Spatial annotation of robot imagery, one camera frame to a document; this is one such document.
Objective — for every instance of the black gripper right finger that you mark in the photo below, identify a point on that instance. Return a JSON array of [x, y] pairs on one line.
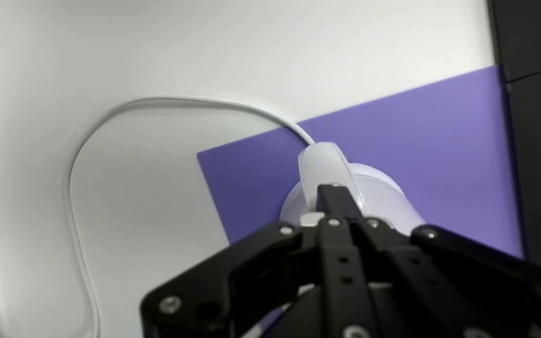
[[459, 283]]

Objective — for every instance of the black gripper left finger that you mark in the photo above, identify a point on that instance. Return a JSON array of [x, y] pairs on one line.
[[252, 275]]

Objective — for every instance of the white electric kettle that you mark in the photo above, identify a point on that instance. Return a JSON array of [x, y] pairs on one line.
[[371, 195]]

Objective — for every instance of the purple square mat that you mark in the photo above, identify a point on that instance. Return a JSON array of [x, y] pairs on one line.
[[440, 144]]

